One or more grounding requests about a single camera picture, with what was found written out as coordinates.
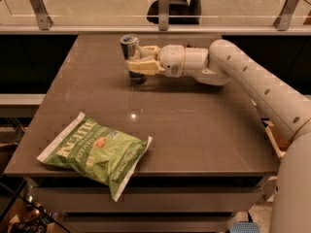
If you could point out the black office chair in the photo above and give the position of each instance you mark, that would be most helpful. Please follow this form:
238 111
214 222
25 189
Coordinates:
186 12

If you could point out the silver blue redbull can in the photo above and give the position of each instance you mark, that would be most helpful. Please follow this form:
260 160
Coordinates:
130 50

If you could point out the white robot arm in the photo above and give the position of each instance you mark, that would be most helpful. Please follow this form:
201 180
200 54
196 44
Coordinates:
289 110

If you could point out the blue mesh basket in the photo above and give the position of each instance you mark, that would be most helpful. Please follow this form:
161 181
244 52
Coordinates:
244 227

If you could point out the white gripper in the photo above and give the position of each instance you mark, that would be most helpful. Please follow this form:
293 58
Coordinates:
171 59

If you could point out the cardboard box with items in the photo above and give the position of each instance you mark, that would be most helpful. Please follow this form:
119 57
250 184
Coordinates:
280 146

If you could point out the metal railing post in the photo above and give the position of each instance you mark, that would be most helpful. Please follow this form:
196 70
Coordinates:
283 21
43 18
163 15

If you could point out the middle metal railing post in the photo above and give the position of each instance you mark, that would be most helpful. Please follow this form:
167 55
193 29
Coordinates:
163 15

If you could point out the green potato chips bag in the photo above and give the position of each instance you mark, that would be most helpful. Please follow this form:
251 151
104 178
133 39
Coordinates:
97 152

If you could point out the right metal railing post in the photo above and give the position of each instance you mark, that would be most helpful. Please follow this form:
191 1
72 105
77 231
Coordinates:
283 21

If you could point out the grey table drawer unit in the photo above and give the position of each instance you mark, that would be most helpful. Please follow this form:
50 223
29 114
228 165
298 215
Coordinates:
148 209

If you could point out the left metal railing post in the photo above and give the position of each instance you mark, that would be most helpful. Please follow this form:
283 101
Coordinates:
43 18

